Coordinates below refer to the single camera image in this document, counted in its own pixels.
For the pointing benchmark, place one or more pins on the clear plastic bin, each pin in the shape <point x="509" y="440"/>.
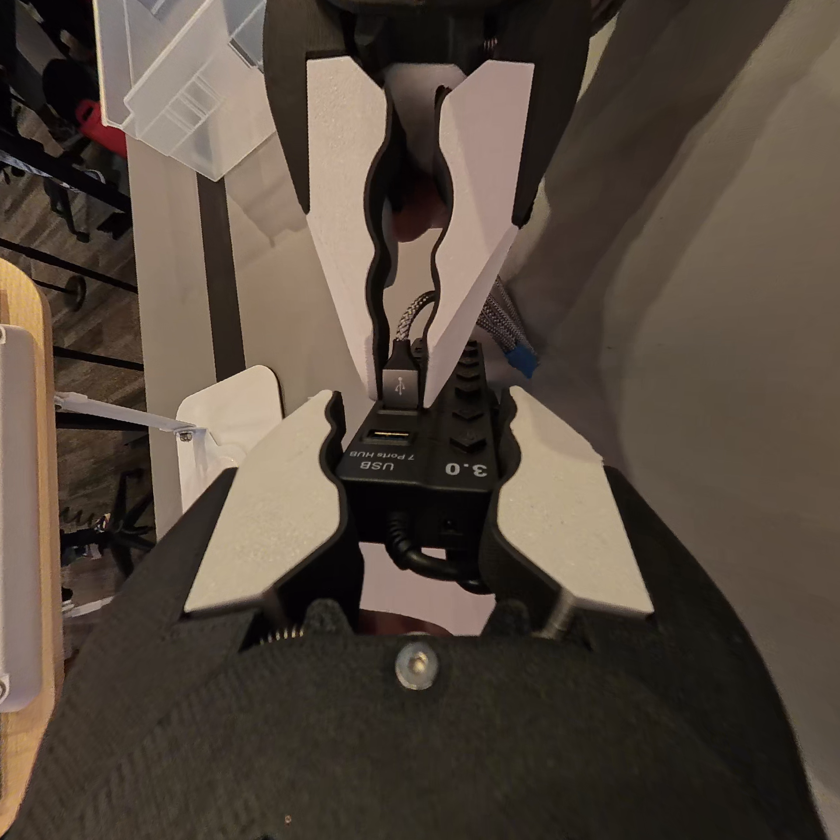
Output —
<point x="190" y="98"/>

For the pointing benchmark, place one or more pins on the person's right hand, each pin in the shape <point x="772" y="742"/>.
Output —
<point x="417" y="210"/>

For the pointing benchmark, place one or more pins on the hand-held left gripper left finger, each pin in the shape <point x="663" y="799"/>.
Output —
<point x="262" y="518"/>

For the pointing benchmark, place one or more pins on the black seven-port usb hub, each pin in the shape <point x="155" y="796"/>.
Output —
<point x="420" y="485"/>

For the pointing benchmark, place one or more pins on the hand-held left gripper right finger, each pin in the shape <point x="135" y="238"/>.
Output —
<point x="571" y="525"/>

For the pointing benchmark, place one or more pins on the black whiteboard stand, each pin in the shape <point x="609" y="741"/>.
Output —
<point x="72" y="289"/>
<point x="98" y="359"/>

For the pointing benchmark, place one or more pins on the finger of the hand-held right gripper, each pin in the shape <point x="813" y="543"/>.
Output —
<point x="341" y="197"/>
<point x="485" y="197"/>

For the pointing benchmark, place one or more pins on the black office chair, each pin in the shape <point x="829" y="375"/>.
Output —
<point x="108" y="525"/>

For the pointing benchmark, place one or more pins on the red floor bin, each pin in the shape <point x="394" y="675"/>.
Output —
<point x="98" y="124"/>

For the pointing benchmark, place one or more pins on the person's left hand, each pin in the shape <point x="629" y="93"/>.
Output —
<point x="400" y="623"/>

